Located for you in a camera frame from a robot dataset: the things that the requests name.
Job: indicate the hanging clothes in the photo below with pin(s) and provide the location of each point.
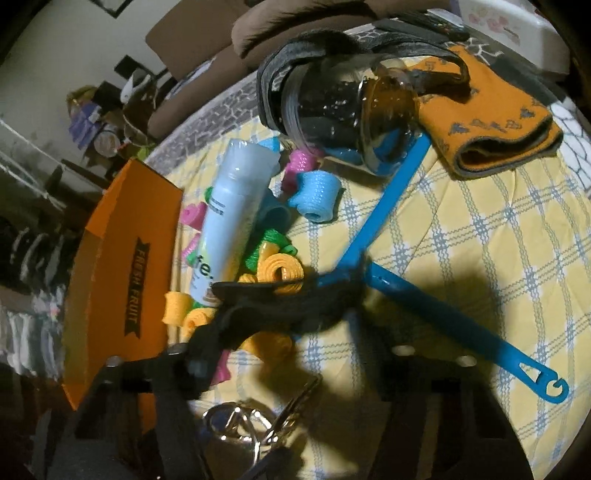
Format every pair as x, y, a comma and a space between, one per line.
32, 300

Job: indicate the clear glass jar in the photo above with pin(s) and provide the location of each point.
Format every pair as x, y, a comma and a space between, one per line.
332, 110

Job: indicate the gold metal claw clip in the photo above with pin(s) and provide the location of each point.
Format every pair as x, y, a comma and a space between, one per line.
240, 420

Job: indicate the black remote control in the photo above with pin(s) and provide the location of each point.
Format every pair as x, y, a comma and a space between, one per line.
438, 25

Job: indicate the orange knit cloth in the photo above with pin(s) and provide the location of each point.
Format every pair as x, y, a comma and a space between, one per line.
489, 124

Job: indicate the yellow checked tablecloth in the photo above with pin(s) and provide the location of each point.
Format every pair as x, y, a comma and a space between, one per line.
461, 230

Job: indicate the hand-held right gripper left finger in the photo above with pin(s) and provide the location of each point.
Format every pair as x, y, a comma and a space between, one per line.
203, 360

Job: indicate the brown sofa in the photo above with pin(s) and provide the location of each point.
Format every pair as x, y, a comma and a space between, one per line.
194, 83

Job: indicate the cluttered storage shelf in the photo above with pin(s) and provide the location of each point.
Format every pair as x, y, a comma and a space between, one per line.
101, 120

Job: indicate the large brown pillow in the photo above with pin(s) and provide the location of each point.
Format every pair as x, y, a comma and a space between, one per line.
295, 25

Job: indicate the pile of colourful foam rolls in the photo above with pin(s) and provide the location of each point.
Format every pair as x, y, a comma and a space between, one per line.
316, 194

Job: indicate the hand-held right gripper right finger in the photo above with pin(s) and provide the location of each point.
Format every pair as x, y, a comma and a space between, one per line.
383, 369

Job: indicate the orange cardboard box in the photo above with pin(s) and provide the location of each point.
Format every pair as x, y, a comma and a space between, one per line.
120, 240

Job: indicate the white tissue box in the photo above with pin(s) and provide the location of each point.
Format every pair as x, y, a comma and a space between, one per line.
512, 27

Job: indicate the framed wall picture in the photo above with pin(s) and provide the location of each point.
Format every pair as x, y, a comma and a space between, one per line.
113, 5

